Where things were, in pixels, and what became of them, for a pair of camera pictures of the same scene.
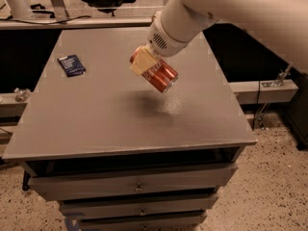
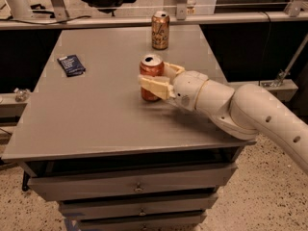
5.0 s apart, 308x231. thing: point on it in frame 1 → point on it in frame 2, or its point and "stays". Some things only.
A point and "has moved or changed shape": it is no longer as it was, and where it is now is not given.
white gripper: (163, 45) → (188, 89)
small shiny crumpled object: (21, 94) stays
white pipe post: (18, 4) stays
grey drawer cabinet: (119, 154) stays
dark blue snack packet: (71, 65) stays
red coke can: (160, 73) has moved or changed shape
